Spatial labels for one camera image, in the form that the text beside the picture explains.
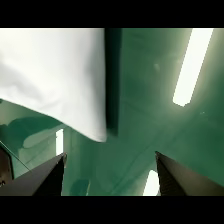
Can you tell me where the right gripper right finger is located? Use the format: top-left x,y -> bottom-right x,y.
154,150 -> 224,197

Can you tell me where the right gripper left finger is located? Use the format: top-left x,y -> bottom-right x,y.
0,152 -> 68,197

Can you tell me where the white garment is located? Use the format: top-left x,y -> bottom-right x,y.
0,27 -> 108,143

